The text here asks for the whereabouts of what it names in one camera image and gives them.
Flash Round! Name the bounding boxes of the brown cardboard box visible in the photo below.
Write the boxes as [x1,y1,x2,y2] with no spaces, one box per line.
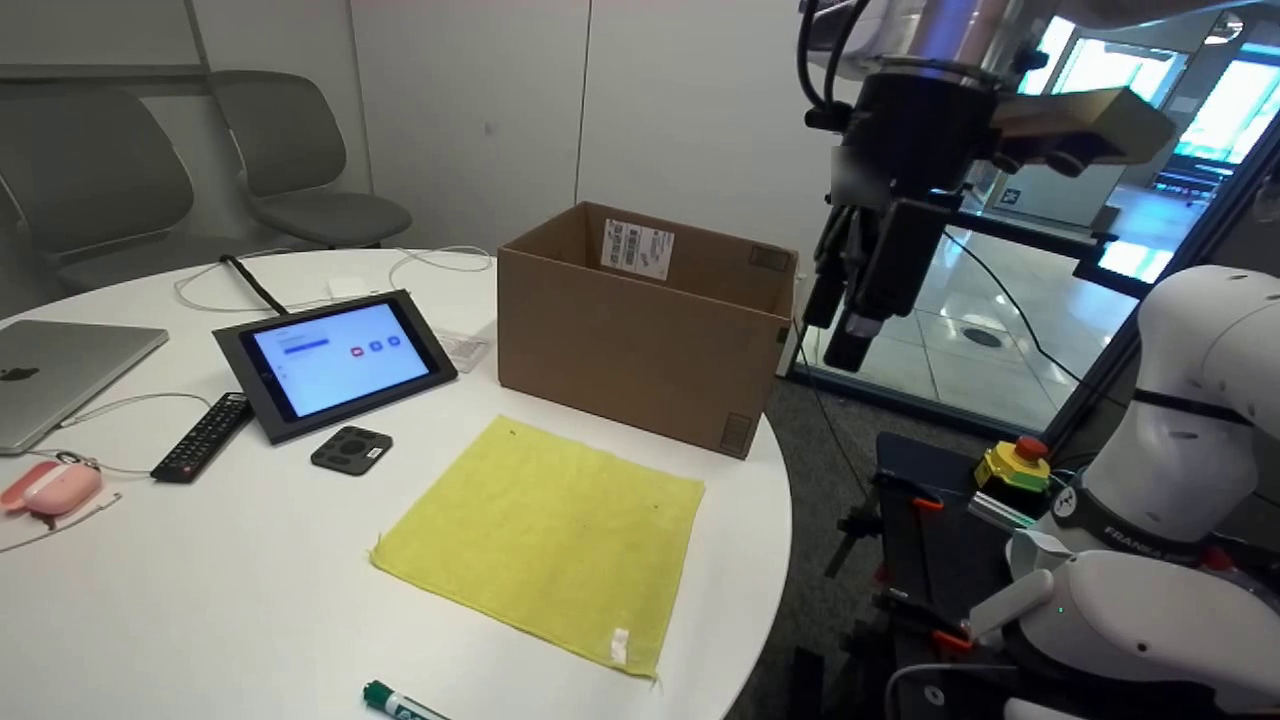
[497,198,798,464]

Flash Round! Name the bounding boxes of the large grey chair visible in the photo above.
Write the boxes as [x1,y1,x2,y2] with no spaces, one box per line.
[0,84,196,291]

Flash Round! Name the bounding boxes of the black cable on table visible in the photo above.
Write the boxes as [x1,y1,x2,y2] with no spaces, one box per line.
[215,251,290,322]

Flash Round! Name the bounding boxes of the white cable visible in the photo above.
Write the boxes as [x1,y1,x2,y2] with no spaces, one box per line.
[56,388,225,434]

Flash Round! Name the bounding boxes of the pink computer mouse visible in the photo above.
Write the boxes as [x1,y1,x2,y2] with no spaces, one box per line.
[0,452,106,525]

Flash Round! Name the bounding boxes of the grey shell chair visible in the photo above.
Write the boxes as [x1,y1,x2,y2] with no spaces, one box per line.
[211,70,415,251]

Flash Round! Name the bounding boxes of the black remote control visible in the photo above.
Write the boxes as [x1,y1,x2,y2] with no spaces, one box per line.
[147,388,257,490]

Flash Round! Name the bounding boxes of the yellow towel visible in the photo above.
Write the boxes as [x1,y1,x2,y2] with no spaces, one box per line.
[368,413,709,686]

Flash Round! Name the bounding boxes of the green marker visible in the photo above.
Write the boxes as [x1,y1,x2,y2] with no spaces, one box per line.
[356,677,453,720]

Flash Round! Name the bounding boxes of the yellow red emergency stop button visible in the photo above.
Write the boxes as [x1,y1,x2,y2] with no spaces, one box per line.
[971,434,1061,503]

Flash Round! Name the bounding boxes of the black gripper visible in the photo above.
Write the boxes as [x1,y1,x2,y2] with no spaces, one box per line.
[798,66,1012,377]

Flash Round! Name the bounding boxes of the black robot stand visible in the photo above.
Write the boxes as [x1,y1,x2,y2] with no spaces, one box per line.
[822,424,1071,720]

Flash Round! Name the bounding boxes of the small black device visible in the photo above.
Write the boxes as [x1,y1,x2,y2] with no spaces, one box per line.
[308,424,395,479]

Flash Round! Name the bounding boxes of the black tablet with screen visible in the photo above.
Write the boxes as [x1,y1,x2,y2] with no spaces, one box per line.
[211,290,460,448]

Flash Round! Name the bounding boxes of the silver laptop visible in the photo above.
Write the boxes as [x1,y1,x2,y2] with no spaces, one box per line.
[0,318,170,461]

